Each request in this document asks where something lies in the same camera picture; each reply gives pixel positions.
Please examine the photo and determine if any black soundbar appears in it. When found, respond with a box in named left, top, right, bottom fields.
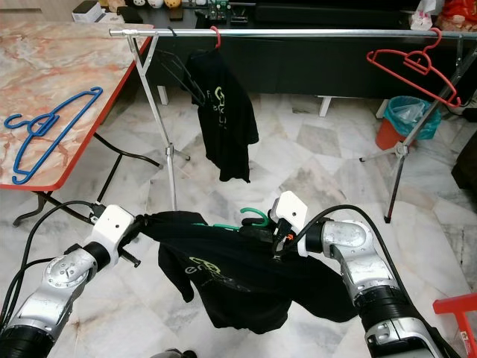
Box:
left=253, top=2, right=414, bottom=27

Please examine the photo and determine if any white flat box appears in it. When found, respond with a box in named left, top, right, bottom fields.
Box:
left=72, top=2, right=107, bottom=23

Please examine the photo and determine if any black shirt green print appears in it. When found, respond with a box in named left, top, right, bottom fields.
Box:
left=185, top=48, right=260, bottom=183
left=134, top=211, right=366, bottom=334

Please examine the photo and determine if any blue plastic hanger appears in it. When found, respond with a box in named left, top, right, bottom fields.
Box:
left=4, top=86, right=104, bottom=185

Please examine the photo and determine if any white pink tissue box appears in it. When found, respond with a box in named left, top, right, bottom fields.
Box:
left=415, top=0, right=446, bottom=31

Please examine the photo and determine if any chrome clothes rack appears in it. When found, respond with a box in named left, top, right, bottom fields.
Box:
left=109, top=28, right=477, bottom=224

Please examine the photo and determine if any dark grey sofa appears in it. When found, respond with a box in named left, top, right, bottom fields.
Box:
left=451, top=131, right=477, bottom=191

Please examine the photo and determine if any black remote holder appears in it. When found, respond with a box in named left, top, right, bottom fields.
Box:
left=198, top=0, right=232, bottom=19

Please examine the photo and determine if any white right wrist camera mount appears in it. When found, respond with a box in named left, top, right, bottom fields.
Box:
left=272, top=191, right=306, bottom=258

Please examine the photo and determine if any red bin teal liner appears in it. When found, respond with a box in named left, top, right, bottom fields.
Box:
left=375, top=95, right=442, bottom=151

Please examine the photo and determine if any marble table red edge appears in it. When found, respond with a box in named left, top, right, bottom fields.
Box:
left=0, top=19, right=161, bottom=224

